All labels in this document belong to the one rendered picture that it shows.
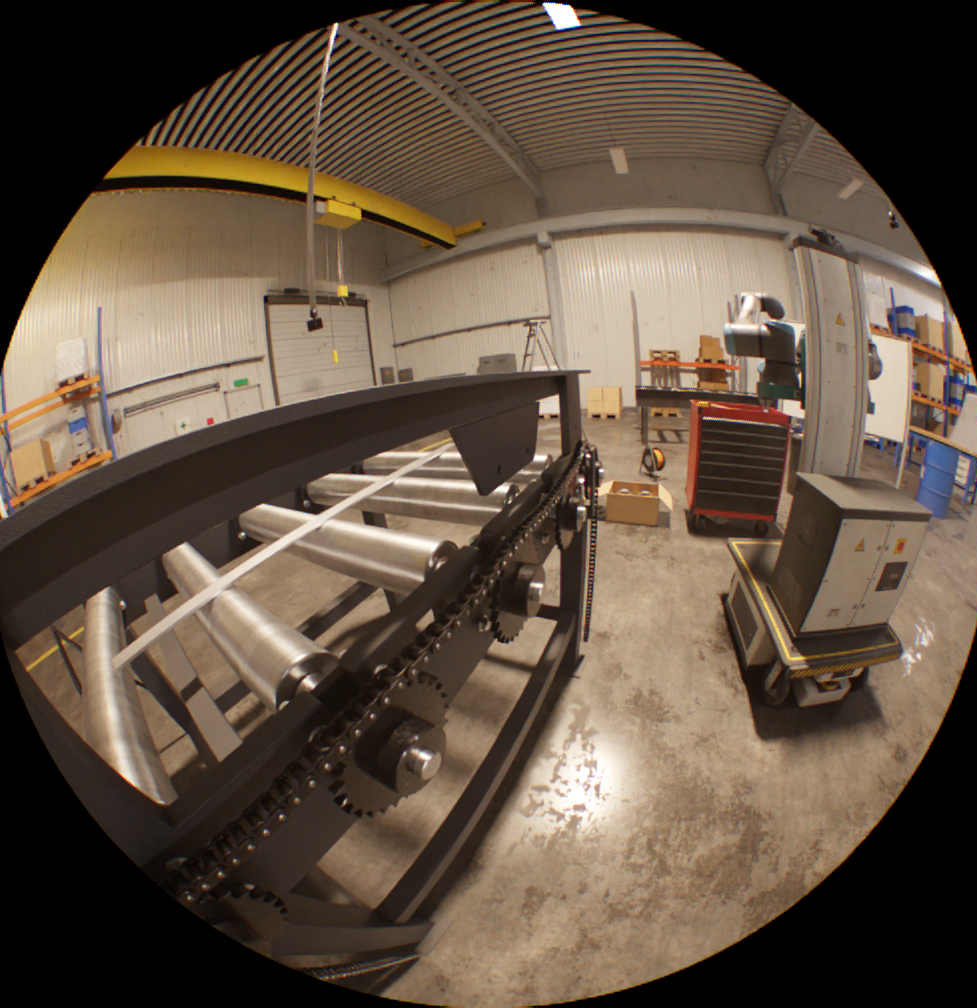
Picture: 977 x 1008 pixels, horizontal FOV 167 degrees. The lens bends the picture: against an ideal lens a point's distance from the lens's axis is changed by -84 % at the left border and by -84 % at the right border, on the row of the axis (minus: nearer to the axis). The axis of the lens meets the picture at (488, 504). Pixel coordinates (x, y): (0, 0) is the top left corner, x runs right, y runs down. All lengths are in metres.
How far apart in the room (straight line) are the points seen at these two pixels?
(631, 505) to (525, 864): 2.35
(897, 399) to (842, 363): 3.41
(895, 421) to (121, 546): 5.20
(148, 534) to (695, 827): 1.34
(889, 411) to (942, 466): 1.09
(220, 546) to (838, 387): 2.34
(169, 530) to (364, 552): 0.44
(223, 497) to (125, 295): 9.93
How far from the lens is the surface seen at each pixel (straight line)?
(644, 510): 2.66
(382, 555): 0.59
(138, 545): 0.25
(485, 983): 1.20
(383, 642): 0.35
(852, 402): 1.68
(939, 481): 5.47
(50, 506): 0.17
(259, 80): 9.09
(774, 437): 2.57
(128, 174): 7.35
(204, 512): 0.25
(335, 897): 0.92
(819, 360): 1.56
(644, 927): 1.21
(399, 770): 0.32
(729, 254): 11.38
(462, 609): 0.35
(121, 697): 0.61
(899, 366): 5.05
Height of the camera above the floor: 1.16
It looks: 22 degrees down
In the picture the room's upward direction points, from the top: 6 degrees counter-clockwise
